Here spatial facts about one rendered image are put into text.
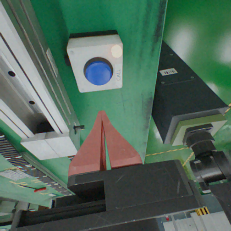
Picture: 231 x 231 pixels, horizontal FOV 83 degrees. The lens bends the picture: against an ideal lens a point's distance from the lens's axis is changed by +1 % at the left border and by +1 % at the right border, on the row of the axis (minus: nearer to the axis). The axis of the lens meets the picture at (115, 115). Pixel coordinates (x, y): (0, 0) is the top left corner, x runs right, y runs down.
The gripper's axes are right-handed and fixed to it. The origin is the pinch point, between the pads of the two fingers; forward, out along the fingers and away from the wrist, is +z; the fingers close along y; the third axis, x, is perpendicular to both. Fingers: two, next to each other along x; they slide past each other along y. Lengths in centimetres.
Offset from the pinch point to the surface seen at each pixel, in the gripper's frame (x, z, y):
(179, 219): 1086, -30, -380
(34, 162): 40, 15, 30
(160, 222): 1094, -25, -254
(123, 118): 20.8, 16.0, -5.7
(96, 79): 0.7, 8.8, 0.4
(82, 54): -2.7, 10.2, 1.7
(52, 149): 16.5, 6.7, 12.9
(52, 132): 12.1, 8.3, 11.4
